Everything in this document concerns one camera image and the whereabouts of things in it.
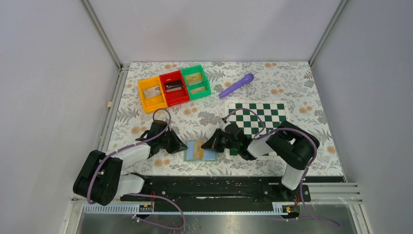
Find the purple plastic tube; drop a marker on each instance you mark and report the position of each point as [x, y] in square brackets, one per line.
[245, 80]

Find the floral patterned tablecloth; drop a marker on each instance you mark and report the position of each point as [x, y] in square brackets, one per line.
[289, 82]

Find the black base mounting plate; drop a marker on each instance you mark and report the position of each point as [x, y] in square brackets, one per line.
[221, 193]

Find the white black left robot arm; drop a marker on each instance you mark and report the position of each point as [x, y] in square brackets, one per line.
[102, 176]

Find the red plastic bin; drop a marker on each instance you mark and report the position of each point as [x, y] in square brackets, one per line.
[176, 97]

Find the silver card stack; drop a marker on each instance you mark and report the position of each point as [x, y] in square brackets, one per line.
[152, 92]

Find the yellow plastic bin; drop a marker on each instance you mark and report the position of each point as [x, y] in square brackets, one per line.
[152, 104]

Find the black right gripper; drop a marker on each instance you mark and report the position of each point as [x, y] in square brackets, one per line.
[214, 142]

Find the green plastic bin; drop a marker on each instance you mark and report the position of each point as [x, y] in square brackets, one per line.
[205, 83]

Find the green white chessboard mat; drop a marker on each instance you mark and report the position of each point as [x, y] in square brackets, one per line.
[257, 116]

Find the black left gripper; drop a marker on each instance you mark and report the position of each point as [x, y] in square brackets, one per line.
[178, 145]

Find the gold card stack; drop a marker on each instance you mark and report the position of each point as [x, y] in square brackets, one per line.
[193, 79]

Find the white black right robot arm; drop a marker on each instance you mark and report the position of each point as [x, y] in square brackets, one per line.
[295, 146]

